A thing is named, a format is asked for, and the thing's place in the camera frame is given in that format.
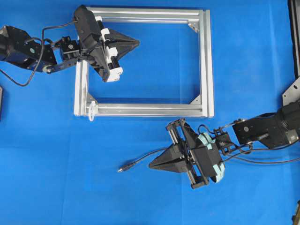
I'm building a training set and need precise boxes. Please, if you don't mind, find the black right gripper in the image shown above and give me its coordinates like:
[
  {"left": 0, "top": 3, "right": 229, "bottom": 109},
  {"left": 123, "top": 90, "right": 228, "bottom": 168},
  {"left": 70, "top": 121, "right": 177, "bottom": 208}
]
[{"left": 149, "top": 118, "right": 211, "bottom": 189}]

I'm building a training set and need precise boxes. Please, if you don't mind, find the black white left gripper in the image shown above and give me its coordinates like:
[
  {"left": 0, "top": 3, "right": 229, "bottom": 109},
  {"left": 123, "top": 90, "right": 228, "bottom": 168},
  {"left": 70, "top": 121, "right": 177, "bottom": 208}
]
[{"left": 79, "top": 16, "right": 140, "bottom": 83}]

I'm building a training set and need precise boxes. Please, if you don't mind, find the black wire with plug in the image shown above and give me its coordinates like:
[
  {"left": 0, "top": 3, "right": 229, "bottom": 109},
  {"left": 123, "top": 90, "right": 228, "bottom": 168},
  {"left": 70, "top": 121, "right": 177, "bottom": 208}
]
[{"left": 118, "top": 147, "right": 300, "bottom": 173}]

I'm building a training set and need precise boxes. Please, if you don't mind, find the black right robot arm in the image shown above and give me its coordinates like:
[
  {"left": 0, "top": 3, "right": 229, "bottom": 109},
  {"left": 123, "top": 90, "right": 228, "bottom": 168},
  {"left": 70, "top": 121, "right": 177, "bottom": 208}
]
[{"left": 149, "top": 101, "right": 300, "bottom": 189}]

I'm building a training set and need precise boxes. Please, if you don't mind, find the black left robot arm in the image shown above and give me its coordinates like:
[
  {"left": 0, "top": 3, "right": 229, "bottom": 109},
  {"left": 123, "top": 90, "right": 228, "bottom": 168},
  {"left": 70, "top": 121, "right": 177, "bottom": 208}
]
[{"left": 0, "top": 16, "right": 140, "bottom": 83}]

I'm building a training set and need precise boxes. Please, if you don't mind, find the white zip tie loop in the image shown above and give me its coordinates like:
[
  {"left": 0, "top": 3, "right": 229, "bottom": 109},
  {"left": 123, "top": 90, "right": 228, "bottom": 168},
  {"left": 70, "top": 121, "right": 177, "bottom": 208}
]
[{"left": 88, "top": 101, "right": 98, "bottom": 121}]

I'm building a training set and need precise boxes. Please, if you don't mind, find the black object at left edge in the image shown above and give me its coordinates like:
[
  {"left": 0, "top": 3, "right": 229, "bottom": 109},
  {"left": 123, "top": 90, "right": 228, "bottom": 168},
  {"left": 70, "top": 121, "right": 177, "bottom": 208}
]
[{"left": 0, "top": 86, "right": 3, "bottom": 119}]

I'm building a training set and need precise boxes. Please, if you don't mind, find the dark object bottom right corner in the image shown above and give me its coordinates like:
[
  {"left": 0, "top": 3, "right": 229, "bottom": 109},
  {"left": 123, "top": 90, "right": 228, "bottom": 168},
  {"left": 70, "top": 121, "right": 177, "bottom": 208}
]
[{"left": 292, "top": 200, "right": 300, "bottom": 225}]

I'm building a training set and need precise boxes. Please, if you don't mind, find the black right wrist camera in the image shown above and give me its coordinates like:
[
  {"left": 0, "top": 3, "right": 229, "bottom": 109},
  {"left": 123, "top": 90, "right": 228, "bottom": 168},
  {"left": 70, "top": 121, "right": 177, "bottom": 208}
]
[{"left": 191, "top": 132, "right": 225, "bottom": 183}]

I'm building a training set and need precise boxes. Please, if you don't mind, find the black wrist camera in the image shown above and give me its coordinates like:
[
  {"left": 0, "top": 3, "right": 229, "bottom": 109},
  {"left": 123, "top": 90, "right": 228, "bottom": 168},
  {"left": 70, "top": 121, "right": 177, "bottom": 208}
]
[
  {"left": 74, "top": 5, "right": 104, "bottom": 50},
  {"left": 191, "top": 132, "right": 225, "bottom": 183}
]

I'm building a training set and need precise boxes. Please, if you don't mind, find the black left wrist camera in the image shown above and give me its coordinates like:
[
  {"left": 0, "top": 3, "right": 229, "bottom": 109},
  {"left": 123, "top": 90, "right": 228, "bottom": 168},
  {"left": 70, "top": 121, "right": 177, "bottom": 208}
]
[{"left": 74, "top": 5, "right": 104, "bottom": 50}]

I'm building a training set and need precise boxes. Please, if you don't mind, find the silver aluminium extrusion frame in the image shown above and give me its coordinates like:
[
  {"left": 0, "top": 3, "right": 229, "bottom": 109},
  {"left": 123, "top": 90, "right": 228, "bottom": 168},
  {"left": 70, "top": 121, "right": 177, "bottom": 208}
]
[{"left": 74, "top": 7, "right": 214, "bottom": 118}]

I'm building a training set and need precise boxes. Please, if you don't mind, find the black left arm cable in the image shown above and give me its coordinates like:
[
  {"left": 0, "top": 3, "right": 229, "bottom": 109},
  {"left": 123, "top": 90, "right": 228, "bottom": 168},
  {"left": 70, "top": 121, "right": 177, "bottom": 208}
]
[{"left": 0, "top": 20, "right": 79, "bottom": 87}]

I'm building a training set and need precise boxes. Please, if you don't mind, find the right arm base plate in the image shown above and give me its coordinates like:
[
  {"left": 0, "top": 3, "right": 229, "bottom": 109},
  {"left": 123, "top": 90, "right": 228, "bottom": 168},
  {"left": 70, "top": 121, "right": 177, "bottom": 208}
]
[{"left": 282, "top": 77, "right": 300, "bottom": 106}]

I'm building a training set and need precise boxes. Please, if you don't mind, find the black vertical rail right edge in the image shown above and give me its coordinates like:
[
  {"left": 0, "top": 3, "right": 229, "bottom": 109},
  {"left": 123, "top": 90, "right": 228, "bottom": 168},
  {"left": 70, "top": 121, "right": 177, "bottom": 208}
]
[{"left": 287, "top": 0, "right": 300, "bottom": 79}]

